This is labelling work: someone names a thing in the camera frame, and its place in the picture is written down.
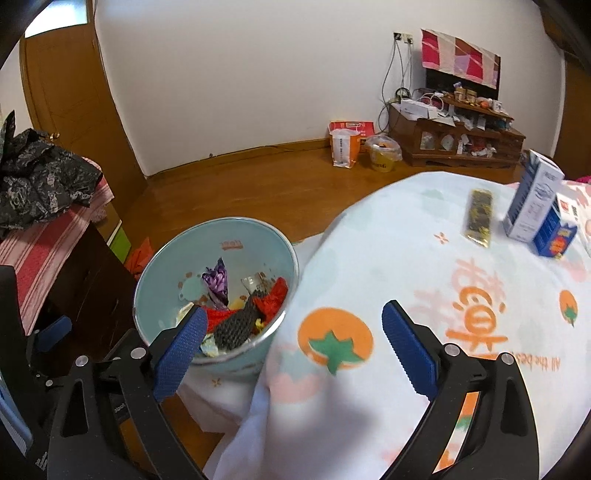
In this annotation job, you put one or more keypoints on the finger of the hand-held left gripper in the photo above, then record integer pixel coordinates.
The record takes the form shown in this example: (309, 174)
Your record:
(53, 331)

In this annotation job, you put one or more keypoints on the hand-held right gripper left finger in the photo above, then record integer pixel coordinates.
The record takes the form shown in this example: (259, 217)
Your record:
(180, 355)

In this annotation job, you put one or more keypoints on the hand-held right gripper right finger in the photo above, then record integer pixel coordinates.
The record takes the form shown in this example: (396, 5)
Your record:
(411, 350)

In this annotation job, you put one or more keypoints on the black mesh net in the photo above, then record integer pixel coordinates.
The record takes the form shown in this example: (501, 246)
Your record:
(235, 327)

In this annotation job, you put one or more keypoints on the purple foil wrapper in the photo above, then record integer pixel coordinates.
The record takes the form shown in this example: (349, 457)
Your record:
(217, 281)

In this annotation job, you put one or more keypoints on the light blue bin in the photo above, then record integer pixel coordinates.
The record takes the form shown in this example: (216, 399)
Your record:
(194, 249)

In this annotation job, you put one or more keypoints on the red plastic bag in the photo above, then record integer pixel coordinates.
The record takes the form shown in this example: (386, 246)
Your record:
(272, 300)

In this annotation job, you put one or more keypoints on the dark wooden cabinet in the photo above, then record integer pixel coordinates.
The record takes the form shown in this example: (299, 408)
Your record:
(92, 277)

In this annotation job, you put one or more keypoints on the white fruit print tablecloth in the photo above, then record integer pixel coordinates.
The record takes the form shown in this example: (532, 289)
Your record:
(392, 258)

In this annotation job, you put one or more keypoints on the red crumpled paper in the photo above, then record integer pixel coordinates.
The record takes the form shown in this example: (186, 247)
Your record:
(138, 256)

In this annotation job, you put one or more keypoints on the green white box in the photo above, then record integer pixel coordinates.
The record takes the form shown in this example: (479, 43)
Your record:
(117, 240)

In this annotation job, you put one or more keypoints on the black printed plastic bag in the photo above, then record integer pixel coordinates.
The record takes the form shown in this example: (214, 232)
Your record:
(41, 184)

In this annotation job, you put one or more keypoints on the black gold wrapper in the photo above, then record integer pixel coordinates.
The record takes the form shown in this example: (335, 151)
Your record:
(479, 217)

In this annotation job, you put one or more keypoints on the blue milk carton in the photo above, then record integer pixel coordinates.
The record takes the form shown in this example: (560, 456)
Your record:
(554, 240)

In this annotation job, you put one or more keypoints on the yellow bucket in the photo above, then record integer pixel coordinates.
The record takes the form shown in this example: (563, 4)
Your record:
(383, 159)

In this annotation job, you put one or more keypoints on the tall white milk carton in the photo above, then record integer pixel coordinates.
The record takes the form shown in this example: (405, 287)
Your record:
(531, 198)

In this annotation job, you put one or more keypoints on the white orange paper bag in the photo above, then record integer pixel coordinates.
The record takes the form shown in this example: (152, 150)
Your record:
(344, 147)

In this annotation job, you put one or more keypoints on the wooden television cabinet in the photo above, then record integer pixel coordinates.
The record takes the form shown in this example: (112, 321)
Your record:
(415, 124)

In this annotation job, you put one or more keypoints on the orange cardboard box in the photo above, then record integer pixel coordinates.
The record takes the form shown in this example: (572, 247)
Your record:
(360, 127)

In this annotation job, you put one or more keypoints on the wooden door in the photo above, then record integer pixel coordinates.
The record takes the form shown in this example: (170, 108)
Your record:
(69, 92)

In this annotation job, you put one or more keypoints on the white flat box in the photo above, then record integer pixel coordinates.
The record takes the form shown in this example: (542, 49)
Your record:
(418, 108)

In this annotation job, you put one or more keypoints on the white mug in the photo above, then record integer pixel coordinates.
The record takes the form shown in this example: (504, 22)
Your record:
(497, 106)

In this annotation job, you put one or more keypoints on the wall socket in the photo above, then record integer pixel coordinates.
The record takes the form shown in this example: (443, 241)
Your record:
(403, 37)

